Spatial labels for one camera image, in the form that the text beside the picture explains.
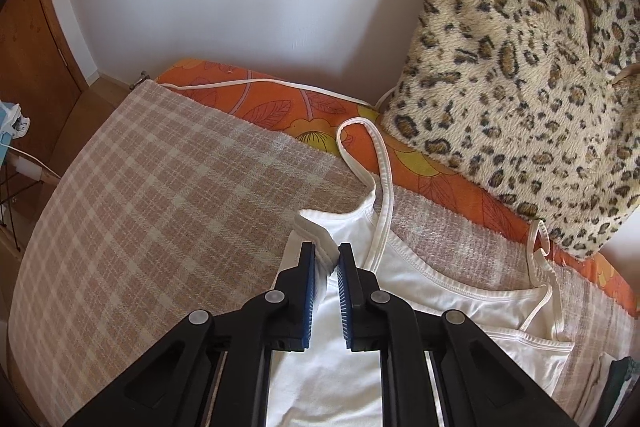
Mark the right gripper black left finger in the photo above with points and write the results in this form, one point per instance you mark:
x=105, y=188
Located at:
x=212, y=370

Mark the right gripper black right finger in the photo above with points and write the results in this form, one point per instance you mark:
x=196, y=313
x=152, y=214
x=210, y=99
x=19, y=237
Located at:
x=436, y=370

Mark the white camisole top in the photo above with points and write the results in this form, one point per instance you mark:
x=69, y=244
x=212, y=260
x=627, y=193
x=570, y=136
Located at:
x=330, y=385

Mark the folded white garment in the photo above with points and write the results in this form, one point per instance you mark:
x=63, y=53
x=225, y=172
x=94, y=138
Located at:
x=591, y=397

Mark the pink plaid blanket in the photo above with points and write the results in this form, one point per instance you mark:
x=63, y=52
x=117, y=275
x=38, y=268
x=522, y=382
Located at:
x=174, y=206

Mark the folded dark green garment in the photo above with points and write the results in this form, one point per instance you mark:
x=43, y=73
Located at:
x=622, y=376

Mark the orange floral bed sheet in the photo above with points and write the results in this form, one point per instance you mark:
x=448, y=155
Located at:
x=312, y=116

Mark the leopard print plush pillow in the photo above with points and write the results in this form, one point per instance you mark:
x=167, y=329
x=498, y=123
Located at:
x=536, y=101

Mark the light blue chair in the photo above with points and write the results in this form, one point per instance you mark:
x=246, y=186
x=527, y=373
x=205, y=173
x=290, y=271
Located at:
x=14, y=125

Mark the wooden wardrobe door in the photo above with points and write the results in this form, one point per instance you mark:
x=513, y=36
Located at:
x=38, y=71

